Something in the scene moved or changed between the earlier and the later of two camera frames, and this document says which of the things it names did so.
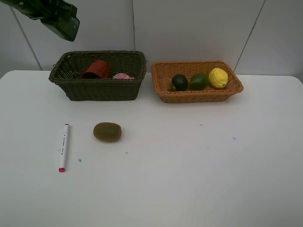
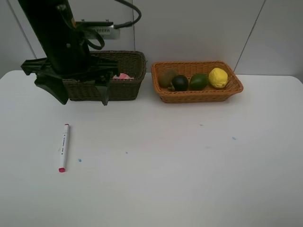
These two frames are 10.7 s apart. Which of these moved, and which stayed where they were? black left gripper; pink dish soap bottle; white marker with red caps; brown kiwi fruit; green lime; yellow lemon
Moved: brown kiwi fruit; black left gripper
Stayed: yellow lemon; pink dish soap bottle; green lime; white marker with red caps
